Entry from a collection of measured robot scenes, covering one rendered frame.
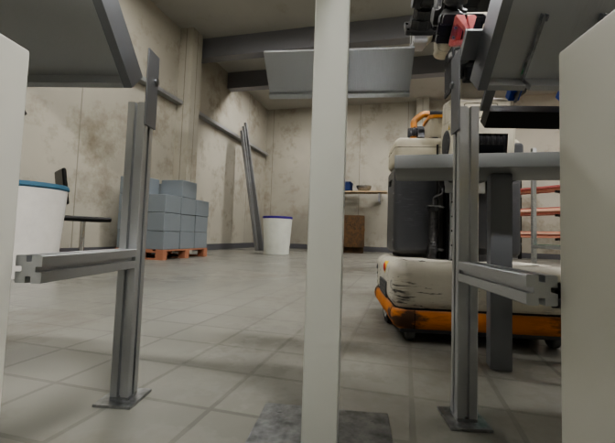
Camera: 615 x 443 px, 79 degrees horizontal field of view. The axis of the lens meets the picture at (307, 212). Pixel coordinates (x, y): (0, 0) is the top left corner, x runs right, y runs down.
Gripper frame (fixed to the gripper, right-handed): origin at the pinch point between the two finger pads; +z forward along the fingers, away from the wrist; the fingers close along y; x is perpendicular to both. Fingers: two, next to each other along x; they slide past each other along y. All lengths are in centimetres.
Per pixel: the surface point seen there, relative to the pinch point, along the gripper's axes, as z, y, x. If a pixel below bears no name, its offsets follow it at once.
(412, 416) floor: 55, -10, 59
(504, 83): 9.0, 6.6, 6.6
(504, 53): 5.8, 6.0, 1.4
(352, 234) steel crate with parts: -516, 24, 521
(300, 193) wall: -716, -108, 561
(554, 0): 5.9, 12.0, -8.3
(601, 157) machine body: 51, 1, 0
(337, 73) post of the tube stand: 23.4, -28.5, 0.5
